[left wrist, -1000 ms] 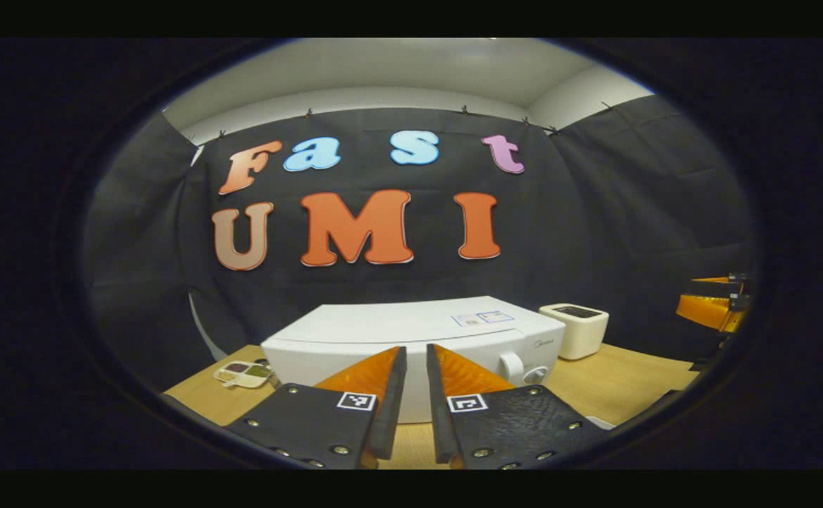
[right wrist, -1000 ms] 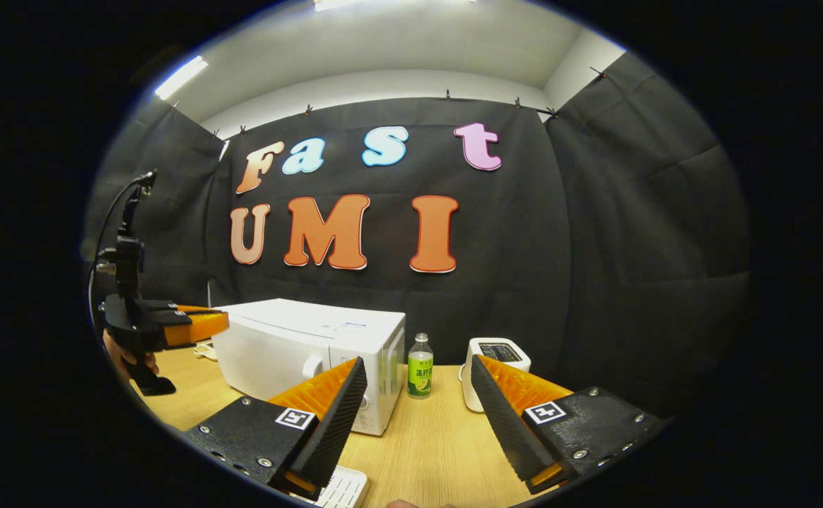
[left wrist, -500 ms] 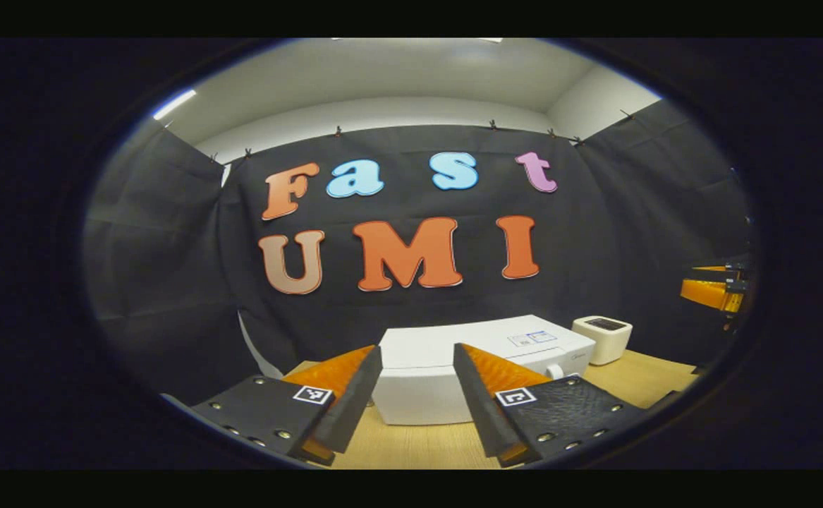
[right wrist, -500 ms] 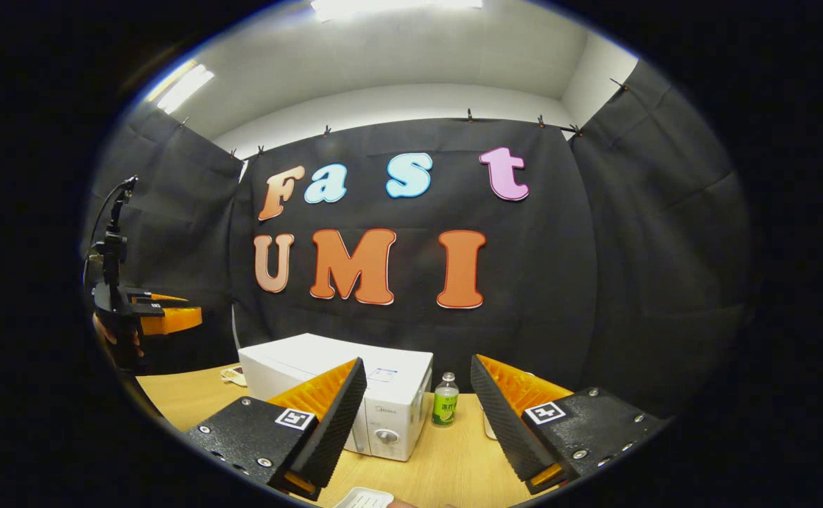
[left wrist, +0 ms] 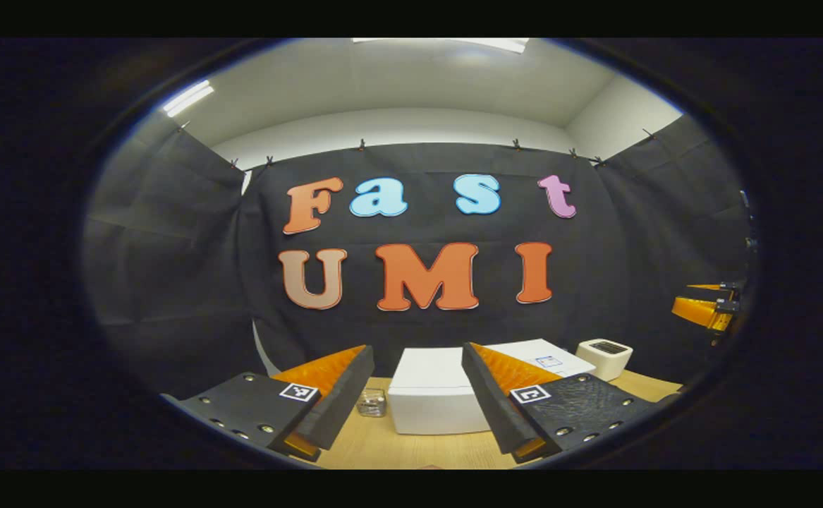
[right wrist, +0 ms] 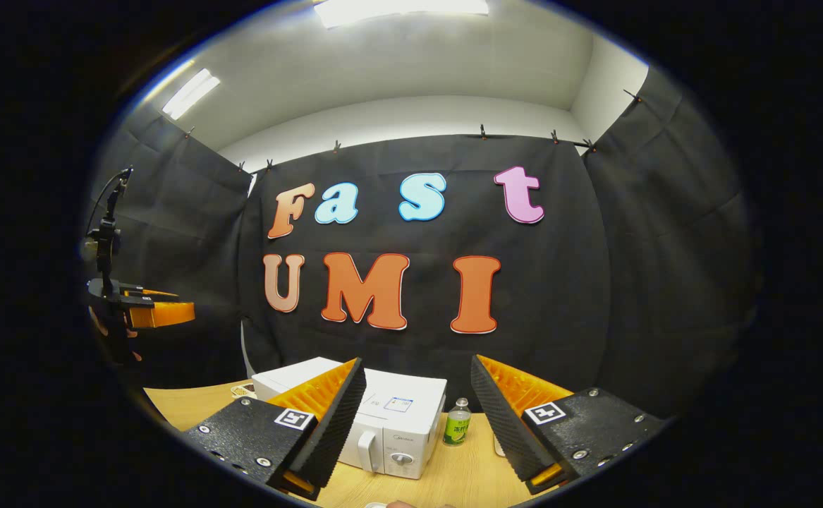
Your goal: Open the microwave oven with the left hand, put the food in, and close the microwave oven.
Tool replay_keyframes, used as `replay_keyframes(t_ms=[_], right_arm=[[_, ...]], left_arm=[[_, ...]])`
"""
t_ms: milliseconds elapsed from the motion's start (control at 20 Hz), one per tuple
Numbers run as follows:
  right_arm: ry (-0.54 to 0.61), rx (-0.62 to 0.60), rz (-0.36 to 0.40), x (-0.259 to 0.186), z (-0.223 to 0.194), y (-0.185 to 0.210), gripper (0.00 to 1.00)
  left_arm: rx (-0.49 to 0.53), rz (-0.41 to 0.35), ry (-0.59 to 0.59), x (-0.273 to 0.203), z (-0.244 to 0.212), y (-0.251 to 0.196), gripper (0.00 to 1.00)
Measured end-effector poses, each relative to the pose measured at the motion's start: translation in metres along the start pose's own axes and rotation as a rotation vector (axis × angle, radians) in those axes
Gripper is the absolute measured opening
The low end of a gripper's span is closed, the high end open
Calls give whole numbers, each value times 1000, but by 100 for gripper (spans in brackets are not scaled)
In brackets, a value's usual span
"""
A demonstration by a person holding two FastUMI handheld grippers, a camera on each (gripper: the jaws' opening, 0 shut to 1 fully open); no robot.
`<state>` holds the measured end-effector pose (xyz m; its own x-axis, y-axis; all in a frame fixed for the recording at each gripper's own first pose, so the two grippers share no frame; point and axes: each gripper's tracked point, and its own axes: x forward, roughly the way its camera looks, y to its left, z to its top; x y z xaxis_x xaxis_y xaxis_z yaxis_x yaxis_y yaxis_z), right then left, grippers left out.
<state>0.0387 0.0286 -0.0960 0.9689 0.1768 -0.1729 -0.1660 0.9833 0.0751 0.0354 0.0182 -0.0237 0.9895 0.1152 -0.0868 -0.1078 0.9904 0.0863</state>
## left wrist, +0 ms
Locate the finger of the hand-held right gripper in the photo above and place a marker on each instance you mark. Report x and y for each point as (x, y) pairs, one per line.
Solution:
(721, 287)
(700, 312)

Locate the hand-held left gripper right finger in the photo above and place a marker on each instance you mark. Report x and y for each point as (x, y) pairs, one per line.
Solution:
(492, 402)

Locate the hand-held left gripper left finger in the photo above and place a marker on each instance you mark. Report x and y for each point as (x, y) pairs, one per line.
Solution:
(344, 402)

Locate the white microwave oven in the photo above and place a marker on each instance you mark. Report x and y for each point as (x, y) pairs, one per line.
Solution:
(425, 406)

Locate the white toaster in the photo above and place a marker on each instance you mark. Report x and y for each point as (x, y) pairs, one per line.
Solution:
(605, 358)

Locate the small ceiling light panel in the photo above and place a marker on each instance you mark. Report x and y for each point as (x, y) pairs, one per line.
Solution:
(188, 98)

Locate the long ceiling light panel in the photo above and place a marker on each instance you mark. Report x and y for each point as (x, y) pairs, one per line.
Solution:
(446, 44)

